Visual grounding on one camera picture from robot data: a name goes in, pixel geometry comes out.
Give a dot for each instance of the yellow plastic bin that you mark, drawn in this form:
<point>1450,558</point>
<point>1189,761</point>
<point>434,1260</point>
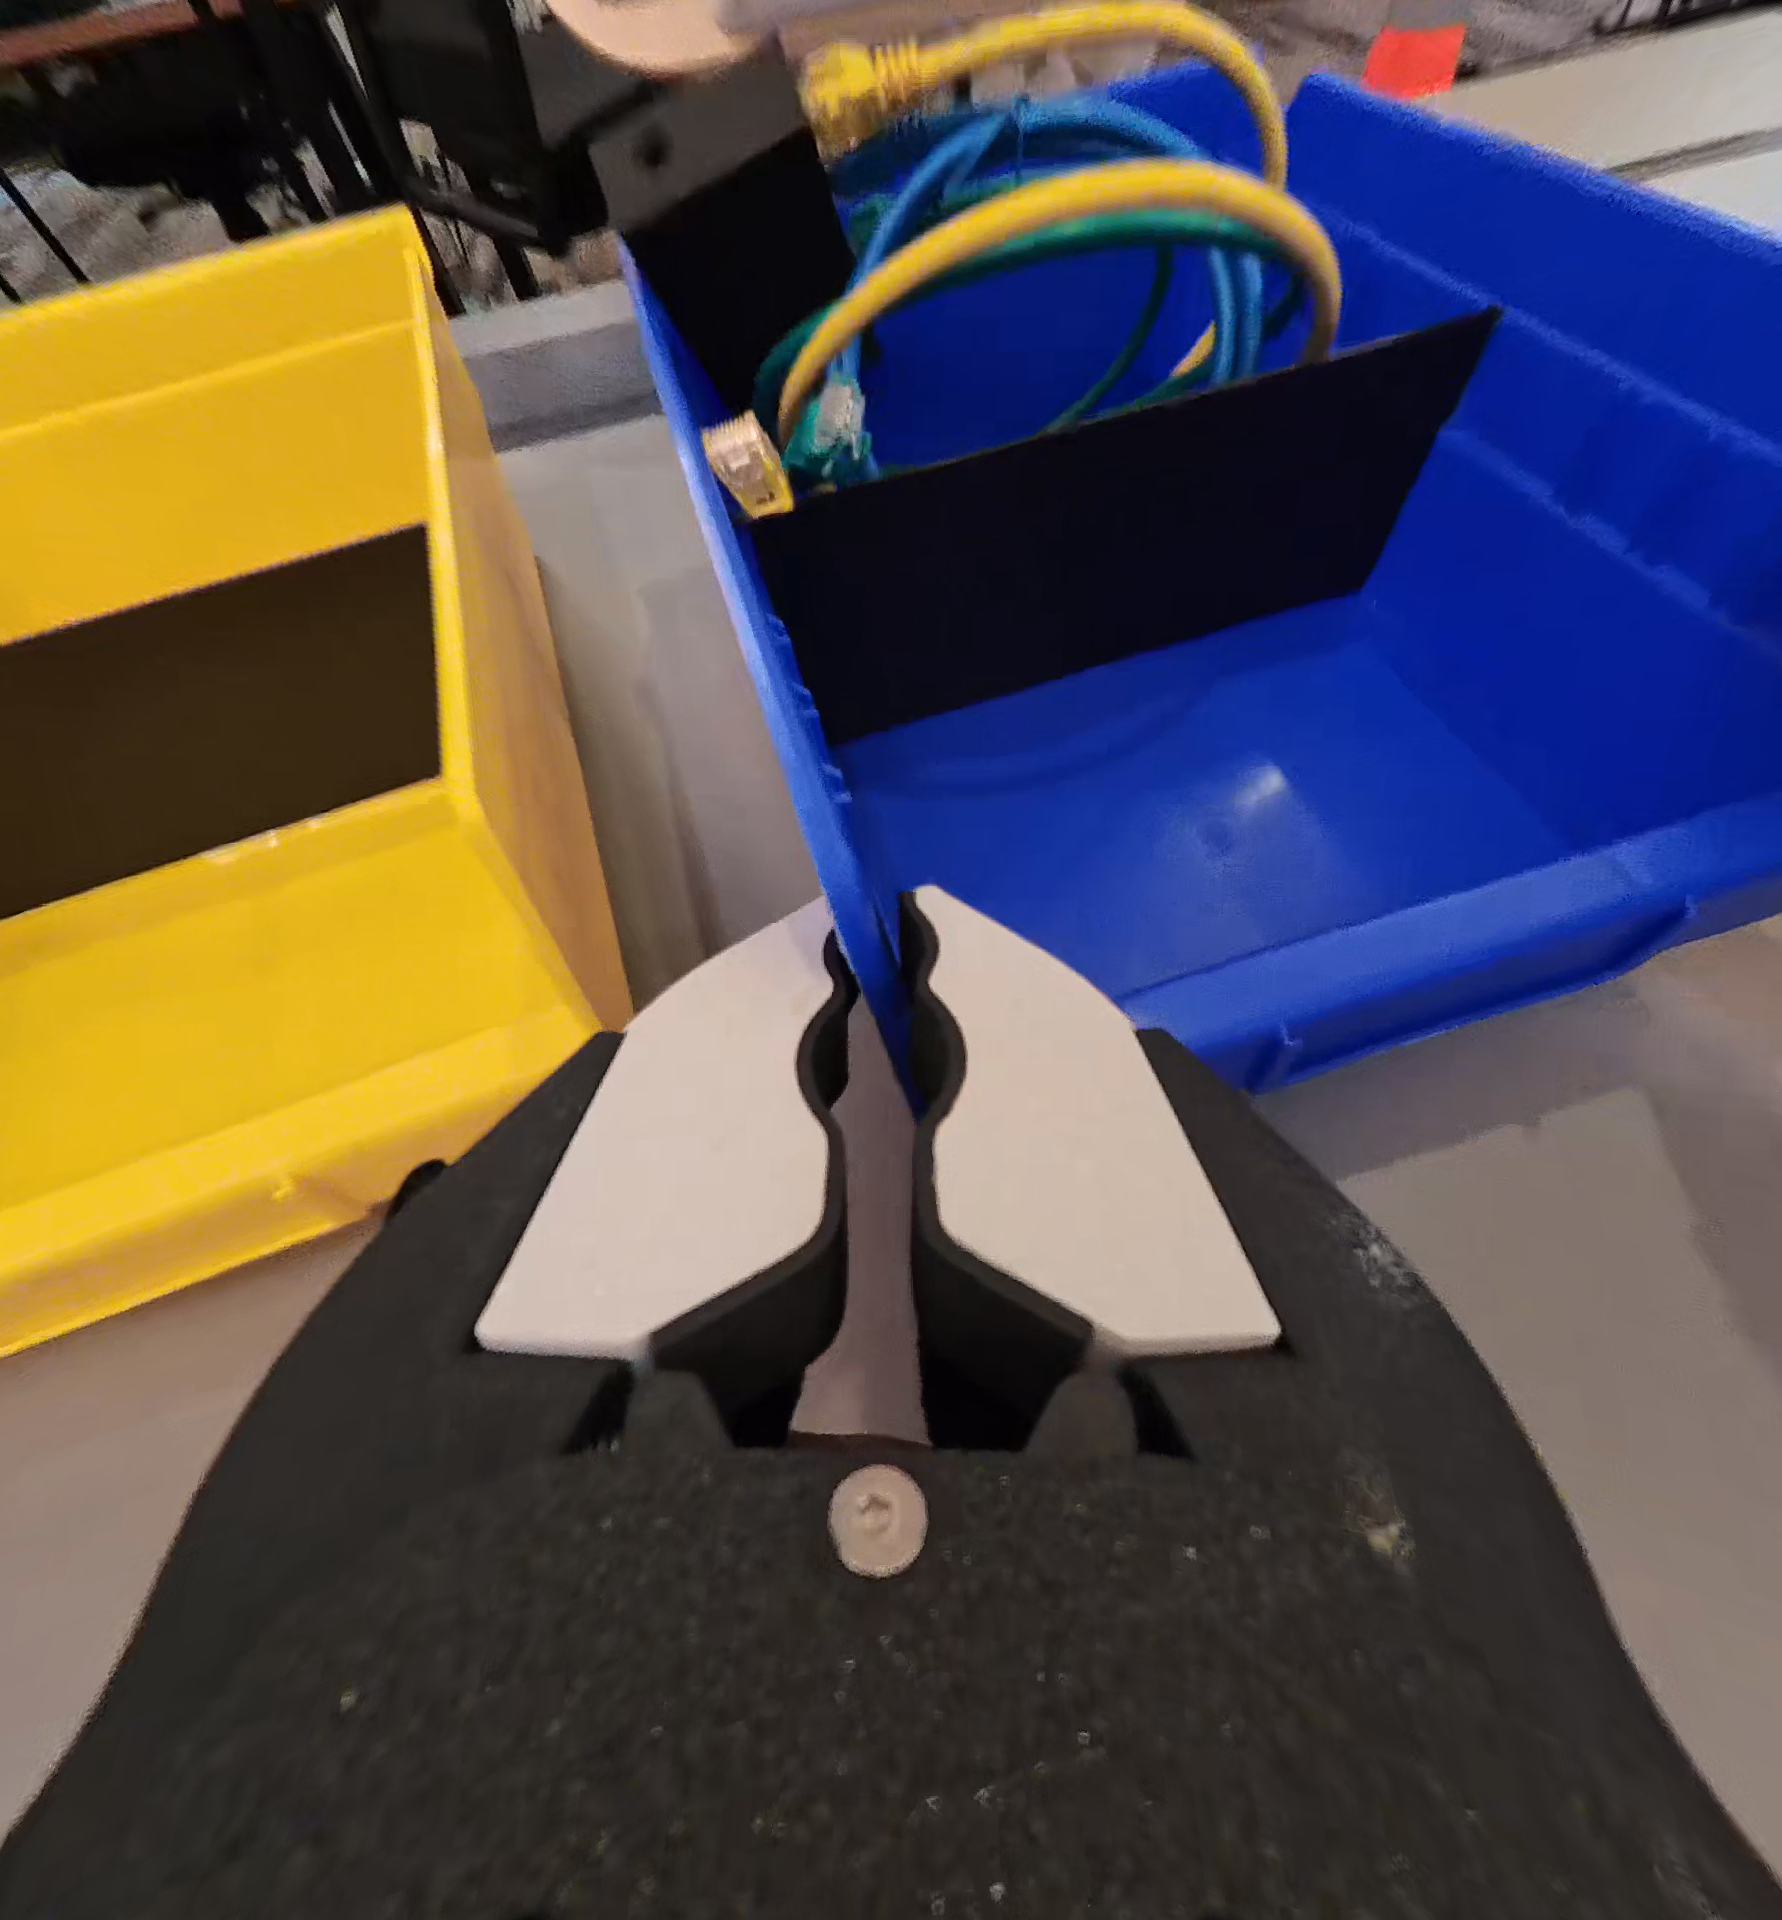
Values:
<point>230,1049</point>

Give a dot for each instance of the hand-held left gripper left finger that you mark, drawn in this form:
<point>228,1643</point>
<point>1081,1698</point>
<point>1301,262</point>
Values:
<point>665,1186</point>

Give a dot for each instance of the blue plastic bin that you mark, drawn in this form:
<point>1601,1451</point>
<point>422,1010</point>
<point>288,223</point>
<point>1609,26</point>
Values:
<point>1281,840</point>

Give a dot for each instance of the black bin divider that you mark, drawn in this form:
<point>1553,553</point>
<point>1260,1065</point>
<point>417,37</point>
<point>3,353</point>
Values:
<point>156,719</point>
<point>1101,556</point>

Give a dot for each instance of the black ethernet switch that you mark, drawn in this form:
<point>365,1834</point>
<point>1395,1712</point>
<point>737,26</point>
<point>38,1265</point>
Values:
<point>742,256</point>

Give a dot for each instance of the orange traffic cone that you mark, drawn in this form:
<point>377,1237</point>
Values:
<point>1413,60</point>

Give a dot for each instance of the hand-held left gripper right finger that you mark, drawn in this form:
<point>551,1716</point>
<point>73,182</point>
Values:
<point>1087,1186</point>

